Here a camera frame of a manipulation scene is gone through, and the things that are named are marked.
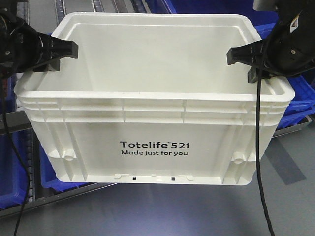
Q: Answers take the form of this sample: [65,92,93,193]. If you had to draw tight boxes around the white plastic Totelife tote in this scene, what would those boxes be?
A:
[14,12,295,185]

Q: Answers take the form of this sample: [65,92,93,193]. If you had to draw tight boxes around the black right cable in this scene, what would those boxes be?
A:
[254,14,275,236]

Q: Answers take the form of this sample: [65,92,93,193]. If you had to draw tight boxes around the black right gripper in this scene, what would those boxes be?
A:
[226,0,315,83]

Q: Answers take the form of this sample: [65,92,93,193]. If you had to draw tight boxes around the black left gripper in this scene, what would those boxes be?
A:
[0,9,79,78]

